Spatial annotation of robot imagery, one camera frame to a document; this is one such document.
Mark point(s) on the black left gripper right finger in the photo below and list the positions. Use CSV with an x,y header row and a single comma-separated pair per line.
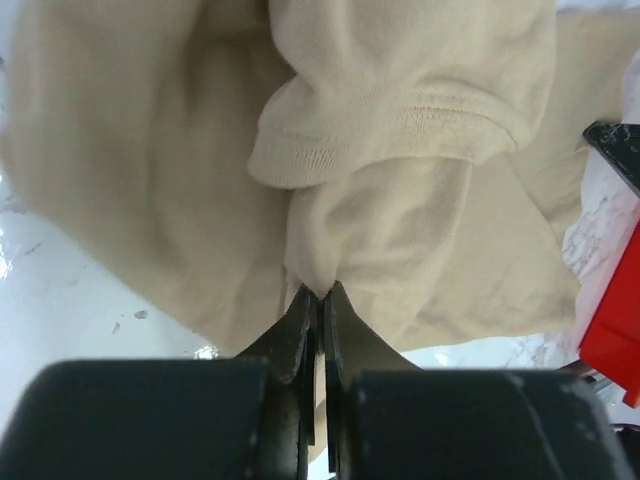
x,y
351,347

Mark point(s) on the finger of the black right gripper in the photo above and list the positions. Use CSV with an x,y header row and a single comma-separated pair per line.
x,y
618,144

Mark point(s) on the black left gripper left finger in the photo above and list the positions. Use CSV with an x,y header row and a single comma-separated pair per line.
x,y
286,426

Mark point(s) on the beige t shirt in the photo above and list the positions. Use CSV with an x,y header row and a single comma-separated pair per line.
x,y
215,155

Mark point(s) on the red plastic bin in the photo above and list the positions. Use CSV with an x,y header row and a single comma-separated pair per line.
x,y
611,290

